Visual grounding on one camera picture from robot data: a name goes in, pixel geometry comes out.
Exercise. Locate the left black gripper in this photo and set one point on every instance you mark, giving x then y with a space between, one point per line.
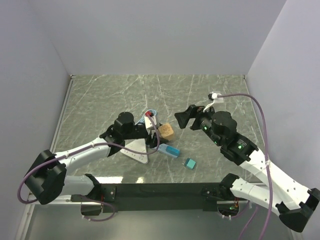
152 142

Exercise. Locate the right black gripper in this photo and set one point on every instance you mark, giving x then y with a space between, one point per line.
193 111

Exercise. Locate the wooden cube plug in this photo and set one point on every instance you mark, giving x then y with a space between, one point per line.
166 132

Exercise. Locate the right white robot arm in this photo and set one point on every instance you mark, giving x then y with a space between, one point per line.
291 201

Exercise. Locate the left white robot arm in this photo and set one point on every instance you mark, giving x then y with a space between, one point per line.
48 176

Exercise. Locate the white triangular power strip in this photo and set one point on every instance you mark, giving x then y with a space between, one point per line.
137 145

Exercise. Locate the teal cube adapter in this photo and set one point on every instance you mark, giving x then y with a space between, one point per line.
190 163

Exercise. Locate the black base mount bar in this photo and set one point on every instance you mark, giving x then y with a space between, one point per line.
163 196

